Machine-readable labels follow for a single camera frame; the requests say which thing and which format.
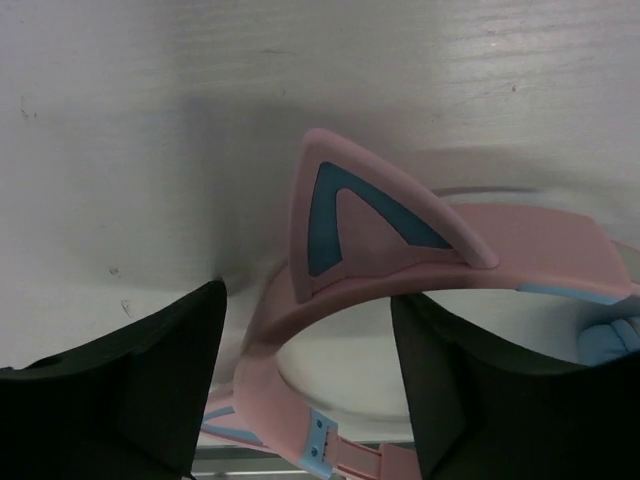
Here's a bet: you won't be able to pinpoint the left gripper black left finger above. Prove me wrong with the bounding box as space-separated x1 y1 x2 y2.
1 280 227 479

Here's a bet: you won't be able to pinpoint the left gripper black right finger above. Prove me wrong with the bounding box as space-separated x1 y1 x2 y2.
391 294 639 479

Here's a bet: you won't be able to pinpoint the pink blue cat-ear headphones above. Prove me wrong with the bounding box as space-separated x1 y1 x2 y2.
201 129 639 479

